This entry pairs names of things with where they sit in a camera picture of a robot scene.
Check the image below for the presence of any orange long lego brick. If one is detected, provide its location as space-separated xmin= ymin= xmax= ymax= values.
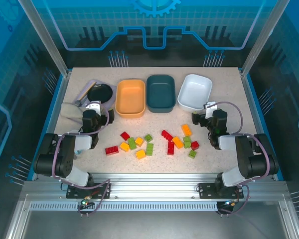
xmin=181 ymin=123 xmax=193 ymax=137
xmin=172 ymin=136 xmax=184 ymax=149

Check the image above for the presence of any red long lego brick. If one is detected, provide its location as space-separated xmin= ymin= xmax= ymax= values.
xmin=160 ymin=129 xmax=174 ymax=140
xmin=105 ymin=145 xmax=120 ymax=156
xmin=166 ymin=139 xmax=175 ymax=155

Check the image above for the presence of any black round pan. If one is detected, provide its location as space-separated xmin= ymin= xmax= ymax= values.
xmin=87 ymin=84 xmax=114 ymax=104

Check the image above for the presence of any beige cloth napkin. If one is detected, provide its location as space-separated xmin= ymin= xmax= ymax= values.
xmin=61 ymin=102 xmax=85 ymax=121

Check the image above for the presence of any orange plastic container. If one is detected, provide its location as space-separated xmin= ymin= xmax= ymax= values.
xmin=115 ymin=79 xmax=147 ymax=119

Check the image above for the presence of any white plastic container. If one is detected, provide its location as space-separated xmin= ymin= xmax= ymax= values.
xmin=177 ymin=74 xmax=213 ymax=112

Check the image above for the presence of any lavender tray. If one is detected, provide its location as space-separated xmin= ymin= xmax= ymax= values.
xmin=76 ymin=79 xmax=117 ymax=125

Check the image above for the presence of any dark teal plastic container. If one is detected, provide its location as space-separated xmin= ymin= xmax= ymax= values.
xmin=146 ymin=74 xmax=176 ymax=114

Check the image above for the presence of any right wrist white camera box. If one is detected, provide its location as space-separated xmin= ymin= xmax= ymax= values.
xmin=204 ymin=101 xmax=219 ymax=119

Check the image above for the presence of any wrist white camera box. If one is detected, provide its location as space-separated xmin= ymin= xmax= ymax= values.
xmin=86 ymin=101 xmax=102 ymax=116
xmin=204 ymin=101 xmax=219 ymax=119

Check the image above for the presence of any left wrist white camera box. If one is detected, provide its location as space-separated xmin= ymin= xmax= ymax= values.
xmin=86 ymin=101 xmax=102 ymax=116

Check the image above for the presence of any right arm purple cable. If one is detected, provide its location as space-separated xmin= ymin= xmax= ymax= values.
xmin=208 ymin=101 xmax=270 ymax=217

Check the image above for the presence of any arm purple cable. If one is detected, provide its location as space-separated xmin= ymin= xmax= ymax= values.
xmin=51 ymin=101 xmax=112 ymax=216
xmin=208 ymin=101 xmax=270 ymax=217

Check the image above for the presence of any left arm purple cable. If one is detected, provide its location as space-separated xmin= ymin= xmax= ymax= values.
xmin=51 ymin=101 xmax=112 ymax=216

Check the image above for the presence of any aluminium front rail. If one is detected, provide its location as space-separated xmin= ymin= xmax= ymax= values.
xmin=22 ymin=173 xmax=289 ymax=200

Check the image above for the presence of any aluminium frame post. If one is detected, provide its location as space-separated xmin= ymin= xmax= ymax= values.
xmin=240 ymin=0 xmax=291 ymax=78
xmin=17 ymin=0 xmax=72 ymax=78

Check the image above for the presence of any slotted grey cable duct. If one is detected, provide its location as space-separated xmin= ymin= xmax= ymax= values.
xmin=29 ymin=202 xmax=219 ymax=212

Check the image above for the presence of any grey metal base plate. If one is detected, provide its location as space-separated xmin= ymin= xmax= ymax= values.
xmin=19 ymin=211 xmax=290 ymax=239

